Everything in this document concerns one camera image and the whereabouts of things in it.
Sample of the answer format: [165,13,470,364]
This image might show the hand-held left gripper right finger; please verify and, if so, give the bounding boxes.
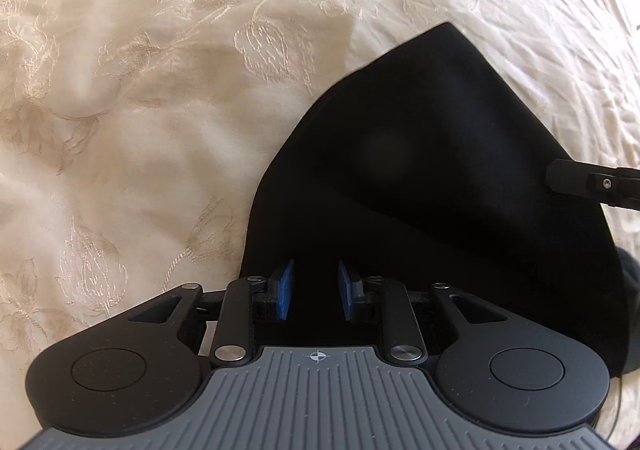
[338,259,511,366]

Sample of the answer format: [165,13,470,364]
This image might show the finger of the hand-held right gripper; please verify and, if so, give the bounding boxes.
[546,158,640,211]

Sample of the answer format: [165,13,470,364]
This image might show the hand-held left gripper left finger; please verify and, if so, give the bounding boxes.
[120,259,297,365]

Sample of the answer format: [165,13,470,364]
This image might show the black pants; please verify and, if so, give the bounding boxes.
[239,22,640,379]

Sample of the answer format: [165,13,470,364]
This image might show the cream embroidered bedspread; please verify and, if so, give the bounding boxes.
[0,0,640,450]

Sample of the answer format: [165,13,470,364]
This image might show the black cable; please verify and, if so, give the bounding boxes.
[606,374,627,443]

